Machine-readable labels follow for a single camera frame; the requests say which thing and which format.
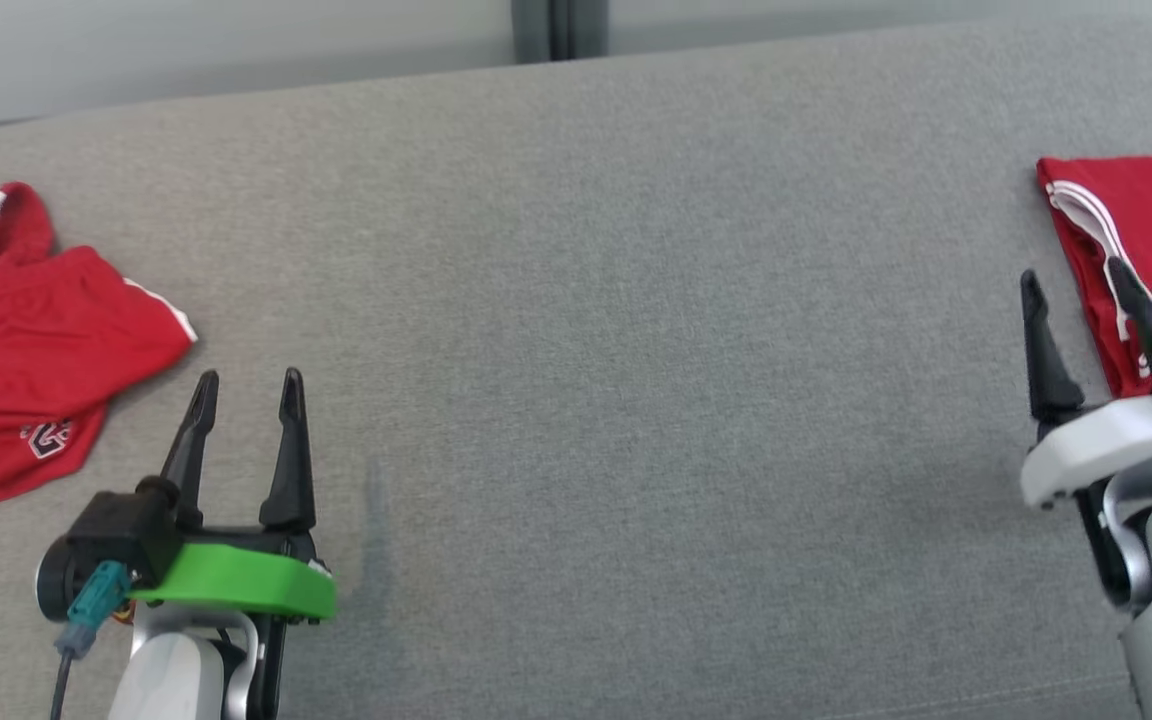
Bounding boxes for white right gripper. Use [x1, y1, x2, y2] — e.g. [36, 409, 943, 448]
[1019, 255, 1152, 511]

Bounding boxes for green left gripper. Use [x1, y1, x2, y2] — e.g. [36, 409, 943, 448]
[131, 367, 339, 619]

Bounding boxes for red shorts with white stripe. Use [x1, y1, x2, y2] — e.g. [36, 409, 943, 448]
[0, 180, 199, 509]

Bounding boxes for black cable with teal connector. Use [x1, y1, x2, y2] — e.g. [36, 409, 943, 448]
[51, 560, 133, 720]

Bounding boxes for grey metal frame post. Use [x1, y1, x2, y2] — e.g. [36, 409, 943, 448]
[511, 0, 609, 64]

